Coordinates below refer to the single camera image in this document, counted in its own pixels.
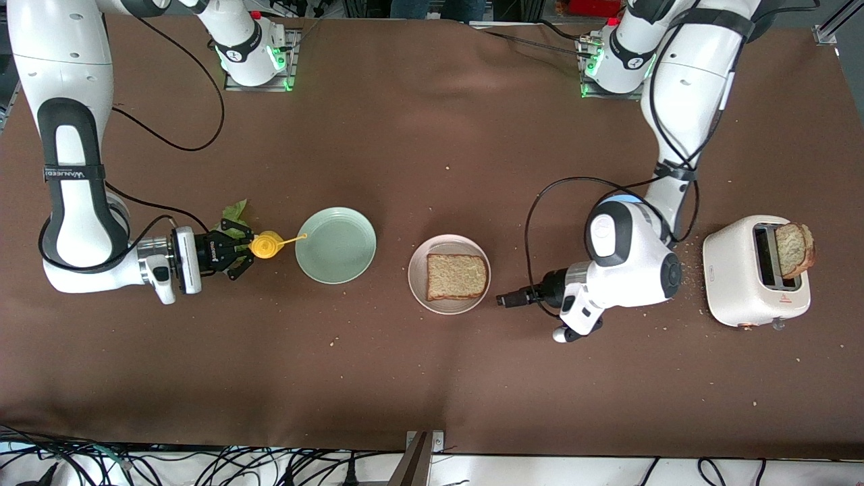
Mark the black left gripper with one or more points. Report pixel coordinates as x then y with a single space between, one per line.
548 286

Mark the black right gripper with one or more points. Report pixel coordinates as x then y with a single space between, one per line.
210 253

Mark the yellow mustard squeeze bottle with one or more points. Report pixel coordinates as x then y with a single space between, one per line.
266 246

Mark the green lettuce leaf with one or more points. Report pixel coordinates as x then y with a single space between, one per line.
237 209

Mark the brown bread slice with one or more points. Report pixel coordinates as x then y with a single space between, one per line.
457 277
795 250

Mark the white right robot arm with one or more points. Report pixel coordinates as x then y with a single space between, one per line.
67 67

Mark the beige plate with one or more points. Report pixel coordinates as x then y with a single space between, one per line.
449 244

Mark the light green plate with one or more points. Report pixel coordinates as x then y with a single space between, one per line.
335 245

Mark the blue plate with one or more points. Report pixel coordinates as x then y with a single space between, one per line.
624 198

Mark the brown tablecloth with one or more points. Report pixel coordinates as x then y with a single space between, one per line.
432 135

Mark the dark grey metal bar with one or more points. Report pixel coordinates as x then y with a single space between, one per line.
412 466

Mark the white toaster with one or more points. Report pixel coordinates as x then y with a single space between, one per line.
732 270

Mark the black power plug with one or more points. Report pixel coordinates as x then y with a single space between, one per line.
349 476

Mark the red box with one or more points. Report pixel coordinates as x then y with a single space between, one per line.
590 7

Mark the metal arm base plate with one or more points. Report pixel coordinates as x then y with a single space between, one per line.
270 88
590 91

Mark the silver mounting bracket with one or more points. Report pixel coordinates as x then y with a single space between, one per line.
437 442

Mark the aluminium frame profile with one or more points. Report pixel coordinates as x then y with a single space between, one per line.
827 34

